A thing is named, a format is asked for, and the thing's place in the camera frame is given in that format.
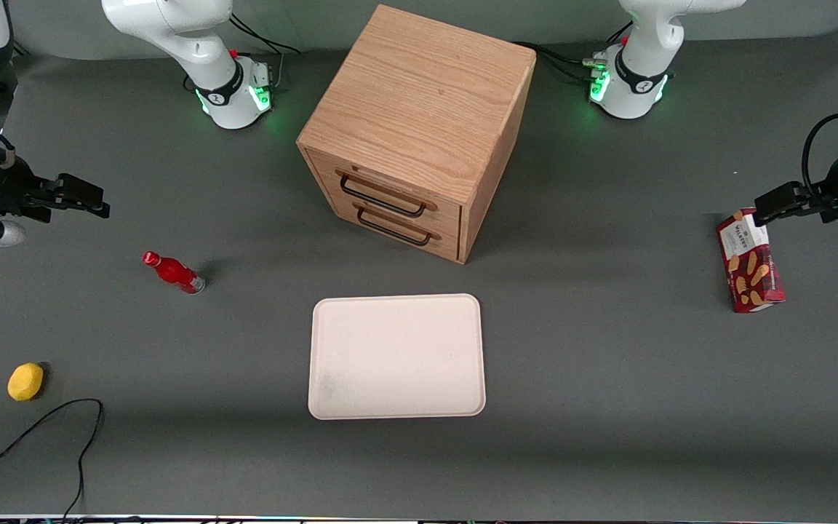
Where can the red bottle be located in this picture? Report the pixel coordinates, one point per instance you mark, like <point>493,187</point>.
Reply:
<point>175,274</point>

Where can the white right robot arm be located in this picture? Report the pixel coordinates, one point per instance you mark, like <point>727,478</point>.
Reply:
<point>222,87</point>

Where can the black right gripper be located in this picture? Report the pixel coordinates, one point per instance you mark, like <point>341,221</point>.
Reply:
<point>13,188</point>

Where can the yellow lemon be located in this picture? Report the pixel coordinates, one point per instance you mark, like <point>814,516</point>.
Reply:
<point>25,382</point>

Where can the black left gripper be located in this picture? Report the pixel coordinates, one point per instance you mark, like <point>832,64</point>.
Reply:
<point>831,192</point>

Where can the wooden drawer cabinet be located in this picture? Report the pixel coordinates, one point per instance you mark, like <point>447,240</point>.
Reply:
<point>426,87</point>

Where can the red cookie box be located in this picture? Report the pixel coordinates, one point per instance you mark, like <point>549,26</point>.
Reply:
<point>750,266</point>

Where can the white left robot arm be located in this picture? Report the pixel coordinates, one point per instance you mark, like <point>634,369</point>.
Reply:
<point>637,94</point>

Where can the cream plastic tray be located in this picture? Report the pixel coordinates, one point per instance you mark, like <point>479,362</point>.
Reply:
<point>397,356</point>

